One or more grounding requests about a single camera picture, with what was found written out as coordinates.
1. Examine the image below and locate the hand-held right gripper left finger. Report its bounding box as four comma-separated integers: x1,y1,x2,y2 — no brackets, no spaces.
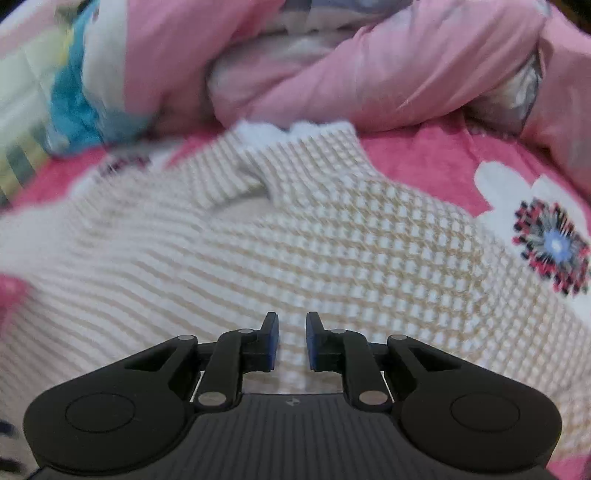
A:
115,312,280,411

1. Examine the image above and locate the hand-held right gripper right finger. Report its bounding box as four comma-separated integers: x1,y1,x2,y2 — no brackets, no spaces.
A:
305,311,462,411

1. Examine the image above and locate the beige checked knit sweater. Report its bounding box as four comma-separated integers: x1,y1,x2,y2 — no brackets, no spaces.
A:
0,121,591,480

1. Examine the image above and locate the pink flower bed sheet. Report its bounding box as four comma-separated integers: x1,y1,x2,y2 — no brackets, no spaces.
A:
0,111,591,462

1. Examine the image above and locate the pink quilt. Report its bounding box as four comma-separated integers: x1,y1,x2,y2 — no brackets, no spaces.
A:
83,0,591,199

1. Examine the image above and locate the blue printed pillow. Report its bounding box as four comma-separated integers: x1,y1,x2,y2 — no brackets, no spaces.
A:
48,0,154,156

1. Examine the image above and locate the pale green checked cloth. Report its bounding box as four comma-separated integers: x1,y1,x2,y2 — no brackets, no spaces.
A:
0,50,62,205

